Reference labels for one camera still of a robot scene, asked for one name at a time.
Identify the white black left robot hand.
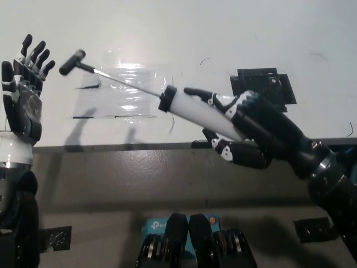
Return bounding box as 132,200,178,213
1,33,56,146

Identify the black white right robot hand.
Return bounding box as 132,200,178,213
184,87,312,174

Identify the white air pump black handle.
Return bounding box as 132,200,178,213
59,49,247,142

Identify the black tape patch on desk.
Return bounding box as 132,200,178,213
230,67,297,113

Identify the blue object under table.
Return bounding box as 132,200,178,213
339,147,357,174

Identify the clear plastic film sheet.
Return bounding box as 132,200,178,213
66,49,174,121

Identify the teal tp-link box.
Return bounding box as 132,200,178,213
141,216,221,253

